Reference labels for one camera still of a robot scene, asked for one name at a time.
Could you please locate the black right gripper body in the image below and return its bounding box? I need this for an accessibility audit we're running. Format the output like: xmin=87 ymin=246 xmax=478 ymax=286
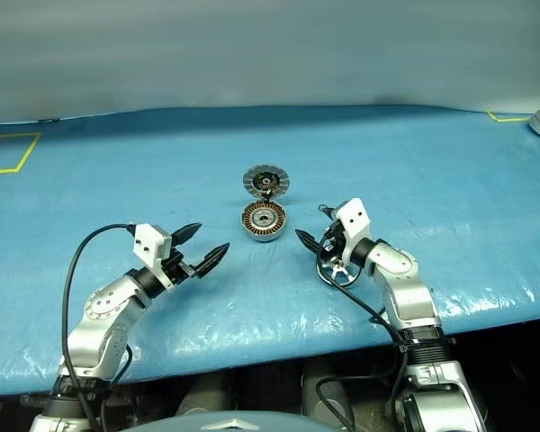
xmin=317 ymin=217 xmax=347 ymax=267

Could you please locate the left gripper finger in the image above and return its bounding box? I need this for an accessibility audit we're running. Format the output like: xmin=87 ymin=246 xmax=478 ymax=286
xmin=169 ymin=222 xmax=204 ymax=248
xmin=192 ymin=242 xmax=232 ymax=281

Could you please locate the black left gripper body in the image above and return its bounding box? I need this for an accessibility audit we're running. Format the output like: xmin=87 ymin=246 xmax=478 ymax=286
xmin=160 ymin=245 xmax=197 ymax=283

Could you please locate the silver spoked motor rotor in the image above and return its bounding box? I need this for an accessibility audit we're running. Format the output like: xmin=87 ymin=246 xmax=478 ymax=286
xmin=319 ymin=259 xmax=365 ymax=290

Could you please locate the motor stator with copper windings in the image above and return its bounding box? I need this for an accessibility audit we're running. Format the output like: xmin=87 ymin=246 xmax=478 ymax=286
xmin=239 ymin=201 xmax=290 ymax=244

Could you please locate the silver finned motor cover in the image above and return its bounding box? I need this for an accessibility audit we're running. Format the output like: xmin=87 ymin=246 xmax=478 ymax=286
xmin=241 ymin=164 xmax=292 ymax=200

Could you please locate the blue plastic table cover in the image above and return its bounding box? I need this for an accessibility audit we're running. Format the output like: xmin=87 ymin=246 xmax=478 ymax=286
xmin=0 ymin=103 xmax=540 ymax=400

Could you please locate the dark grey rounded shape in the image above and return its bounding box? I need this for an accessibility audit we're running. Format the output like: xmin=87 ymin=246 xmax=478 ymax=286
xmin=300 ymin=358 xmax=357 ymax=420
xmin=175 ymin=372 xmax=236 ymax=418

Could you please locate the grey robot torso with chevron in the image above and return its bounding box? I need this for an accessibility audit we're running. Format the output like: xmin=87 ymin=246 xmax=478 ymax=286
xmin=128 ymin=409 xmax=328 ymax=432

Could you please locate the large yellow tape square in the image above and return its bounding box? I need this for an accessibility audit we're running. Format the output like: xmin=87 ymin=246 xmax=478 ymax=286
xmin=0 ymin=131 xmax=43 ymax=176

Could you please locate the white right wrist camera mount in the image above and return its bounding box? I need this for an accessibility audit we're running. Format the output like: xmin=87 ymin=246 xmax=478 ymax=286
xmin=334 ymin=197 xmax=373 ymax=267

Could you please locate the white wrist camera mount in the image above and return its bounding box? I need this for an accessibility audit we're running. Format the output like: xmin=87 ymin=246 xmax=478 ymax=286
xmin=334 ymin=197 xmax=373 ymax=267
xmin=133 ymin=222 xmax=182 ymax=289

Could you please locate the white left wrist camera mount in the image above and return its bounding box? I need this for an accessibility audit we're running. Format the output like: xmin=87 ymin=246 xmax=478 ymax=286
xmin=133 ymin=222 xmax=182 ymax=289

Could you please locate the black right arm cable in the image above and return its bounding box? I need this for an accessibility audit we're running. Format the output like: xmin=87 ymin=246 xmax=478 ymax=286
xmin=314 ymin=233 xmax=415 ymax=432

